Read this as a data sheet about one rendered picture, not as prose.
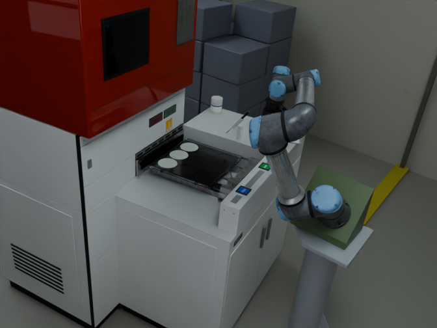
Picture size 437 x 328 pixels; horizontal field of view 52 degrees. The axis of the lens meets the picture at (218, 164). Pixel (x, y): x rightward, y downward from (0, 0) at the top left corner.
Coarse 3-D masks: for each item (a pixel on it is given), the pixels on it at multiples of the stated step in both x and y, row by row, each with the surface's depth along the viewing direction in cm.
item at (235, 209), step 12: (252, 180) 214; (264, 180) 214; (252, 192) 205; (264, 192) 220; (228, 204) 195; (240, 204) 196; (252, 204) 208; (228, 216) 197; (240, 216) 196; (228, 228) 200; (240, 228) 202
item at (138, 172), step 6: (180, 132) 255; (168, 138) 247; (174, 138) 251; (162, 144) 241; (174, 144) 256; (150, 150) 234; (156, 150) 238; (168, 150) 250; (144, 156) 229; (138, 162) 225; (150, 162) 237; (138, 168) 227; (144, 168) 232; (138, 174) 228
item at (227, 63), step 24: (216, 0) 417; (264, 0) 438; (216, 24) 402; (240, 24) 418; (264, 24) 402; (288, 24) 421; (216, 48) 389; (240, 48) 388; (264, 48) 399; (288, 48) 438; (216, 72) 399; (240, 72) 383; (264, 72) 415; (192, 96) 427; (240, 96) 397; (264, 96) 437
